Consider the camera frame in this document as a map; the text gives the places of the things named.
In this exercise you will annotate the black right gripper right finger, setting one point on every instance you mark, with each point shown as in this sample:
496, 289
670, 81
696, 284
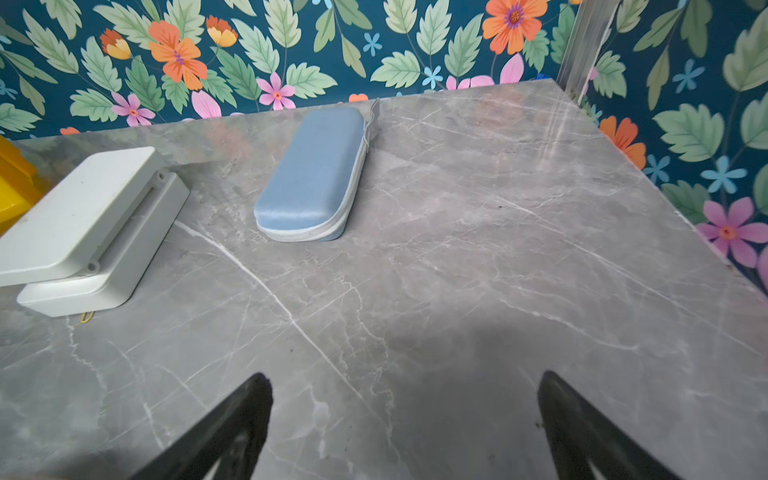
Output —
584, 443

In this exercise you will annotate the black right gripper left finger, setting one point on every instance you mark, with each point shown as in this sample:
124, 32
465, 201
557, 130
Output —
225, 444

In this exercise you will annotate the yellow plastic bin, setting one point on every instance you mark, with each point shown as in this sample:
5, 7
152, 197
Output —
21, 186

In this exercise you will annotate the white rectangular box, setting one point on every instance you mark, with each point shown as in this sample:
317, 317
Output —
86, 245

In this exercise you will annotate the blue glasses case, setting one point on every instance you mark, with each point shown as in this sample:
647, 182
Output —
311, 193

